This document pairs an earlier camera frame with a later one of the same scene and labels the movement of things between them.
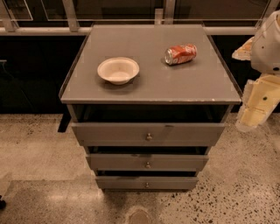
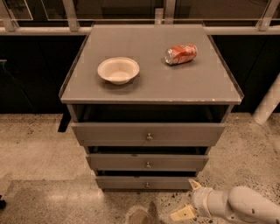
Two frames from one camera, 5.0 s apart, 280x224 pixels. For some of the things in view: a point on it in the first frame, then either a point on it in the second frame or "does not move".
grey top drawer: x=145 y=134 does not move
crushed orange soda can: x=180 y=53 does not move
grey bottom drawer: x=147 y=182 does not move
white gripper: x=267 y=51 → x=200 y=197
